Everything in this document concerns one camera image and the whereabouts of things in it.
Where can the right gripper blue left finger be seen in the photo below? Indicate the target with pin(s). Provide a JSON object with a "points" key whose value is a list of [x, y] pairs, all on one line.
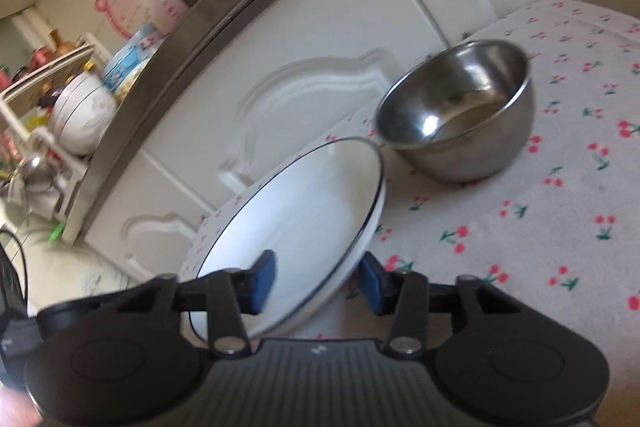
{"points": [[224, 296]]}

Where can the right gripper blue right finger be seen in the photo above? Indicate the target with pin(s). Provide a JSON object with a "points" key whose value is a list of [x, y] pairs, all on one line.
{"points": [[403, 295]]}

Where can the white plate with blue rim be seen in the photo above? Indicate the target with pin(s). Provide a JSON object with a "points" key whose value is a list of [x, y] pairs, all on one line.
{"points": [[317, 214]]}

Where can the stainless steel bowl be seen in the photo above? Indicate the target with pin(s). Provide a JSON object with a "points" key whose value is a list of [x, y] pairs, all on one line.
{"points": [[462, 115]]}

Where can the stacked white bowls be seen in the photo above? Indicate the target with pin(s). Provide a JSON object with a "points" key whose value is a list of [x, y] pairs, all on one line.
{"points": [[82, 113]]}

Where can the white cabinet door left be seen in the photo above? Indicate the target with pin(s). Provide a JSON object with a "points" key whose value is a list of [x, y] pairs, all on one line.
{"points": [[148, 223]]}

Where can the green object on counter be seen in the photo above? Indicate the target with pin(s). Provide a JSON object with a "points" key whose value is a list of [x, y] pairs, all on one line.
{"points": [[56, 233]]}

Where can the steel ladle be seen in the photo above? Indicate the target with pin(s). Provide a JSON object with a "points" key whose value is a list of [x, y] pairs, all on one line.
{"points": [[37, 174]]}

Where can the white utensil rack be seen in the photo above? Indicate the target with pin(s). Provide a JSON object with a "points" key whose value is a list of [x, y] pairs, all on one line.
{"points": [[56, 203]]}

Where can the cherry print tablecloth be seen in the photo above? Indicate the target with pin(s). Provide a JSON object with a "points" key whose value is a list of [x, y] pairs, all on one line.
{"points": [[558, 229]]}

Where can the white cabinet door middle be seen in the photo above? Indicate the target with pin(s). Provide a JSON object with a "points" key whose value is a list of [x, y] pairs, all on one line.
{"points": [[300, 68]]}

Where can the blue printed bowl stack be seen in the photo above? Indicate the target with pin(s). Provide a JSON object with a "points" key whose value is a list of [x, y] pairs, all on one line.
{"points": [[122, 72]]}

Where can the white spice shelf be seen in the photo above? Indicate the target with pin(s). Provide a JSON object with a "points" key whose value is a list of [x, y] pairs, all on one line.
{"points": [[22, 96]]}

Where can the steel countertop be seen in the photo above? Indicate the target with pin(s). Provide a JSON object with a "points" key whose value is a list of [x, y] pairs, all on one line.
{"points": [[209, 26]]}

